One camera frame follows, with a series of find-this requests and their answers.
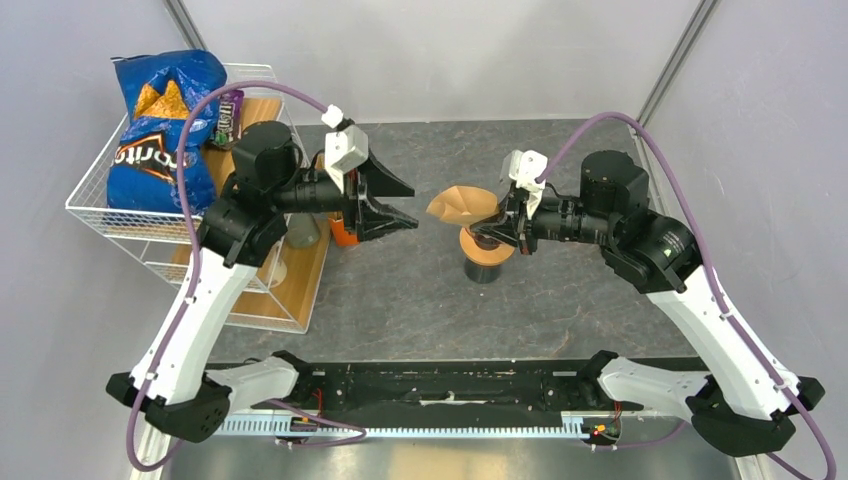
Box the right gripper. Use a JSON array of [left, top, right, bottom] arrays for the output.
[[471, 185, 618, 255]]

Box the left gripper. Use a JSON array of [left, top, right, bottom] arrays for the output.
[[271, 144, 419, 242]]

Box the brown paper coffee filter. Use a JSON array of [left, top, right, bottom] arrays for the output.
[[426, 185, 499, 227]]

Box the wooden dripper collar ring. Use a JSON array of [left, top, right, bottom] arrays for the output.
[[458, 225, 517, 268]]

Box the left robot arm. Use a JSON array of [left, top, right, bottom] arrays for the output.
[[106, 121, 418, 443]]

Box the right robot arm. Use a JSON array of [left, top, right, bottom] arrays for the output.
[[471, 150, 824, 457]]

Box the orange filter holder box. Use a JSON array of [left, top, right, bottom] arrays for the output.
[[328, 215, 359, 248]]

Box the dark glass carafe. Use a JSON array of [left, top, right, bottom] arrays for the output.
[[463, 259, 502, 284]]

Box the purple candy packet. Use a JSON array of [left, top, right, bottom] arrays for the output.
[[209, 89, 245, 150]]

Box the blue Doritos chip bag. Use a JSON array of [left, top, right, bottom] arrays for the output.
[[106, 49, 227, 214]]

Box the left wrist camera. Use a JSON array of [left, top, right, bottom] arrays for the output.
[[321, 104, 369, 193]]

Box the white wire shelf rack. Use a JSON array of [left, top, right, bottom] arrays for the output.
[[64, 62, 333, 335]]

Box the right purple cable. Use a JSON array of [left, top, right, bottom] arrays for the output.
[[536, 111, 839, 480]]

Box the purple cable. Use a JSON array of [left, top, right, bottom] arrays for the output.
[[125, 80, 367, 473], [536, 111, 839, 480]]

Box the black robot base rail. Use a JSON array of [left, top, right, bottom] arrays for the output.
[[205, 357, 677, 432]]

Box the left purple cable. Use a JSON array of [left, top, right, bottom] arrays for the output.
[[125, 80, 367, 473]]

